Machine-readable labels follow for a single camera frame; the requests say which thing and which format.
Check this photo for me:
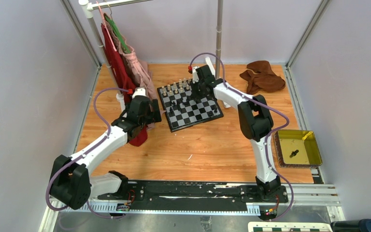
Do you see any brown cloth pile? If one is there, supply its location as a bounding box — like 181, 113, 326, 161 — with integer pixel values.
240, 60, 286, 95

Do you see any pink hanging garment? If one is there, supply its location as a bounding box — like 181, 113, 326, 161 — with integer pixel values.
101, 13, 157, 103

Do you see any red hanging garment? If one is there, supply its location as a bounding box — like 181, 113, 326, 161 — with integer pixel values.
101, 24, 148, 146

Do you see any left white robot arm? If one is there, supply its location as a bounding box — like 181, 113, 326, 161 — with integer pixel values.
45, 87, 161, 211

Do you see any black white chessboard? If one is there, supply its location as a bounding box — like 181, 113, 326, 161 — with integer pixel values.
157, 78, 224, 132

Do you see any dark blue object corner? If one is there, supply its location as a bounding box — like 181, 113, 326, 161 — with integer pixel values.
330, 219, 371, 232

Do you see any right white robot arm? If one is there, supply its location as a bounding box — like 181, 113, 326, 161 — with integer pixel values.
188, 65, 288, 203

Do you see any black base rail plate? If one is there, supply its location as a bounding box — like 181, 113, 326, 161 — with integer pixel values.
97, 180, 288, 212

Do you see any yellow transparent tray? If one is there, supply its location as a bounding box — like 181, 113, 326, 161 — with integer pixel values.
273, 130, 323, 169

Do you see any white clothes rack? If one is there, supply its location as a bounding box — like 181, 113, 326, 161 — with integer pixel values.
78, 0, 231, 113

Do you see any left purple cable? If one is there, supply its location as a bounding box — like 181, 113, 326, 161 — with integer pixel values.
45, 88, 133, 212

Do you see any black piece in tray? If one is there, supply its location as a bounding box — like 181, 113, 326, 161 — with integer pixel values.
289, 149, 299, 158

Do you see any green clothes hanger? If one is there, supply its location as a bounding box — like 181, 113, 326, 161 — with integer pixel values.
103, 13, 132, 54

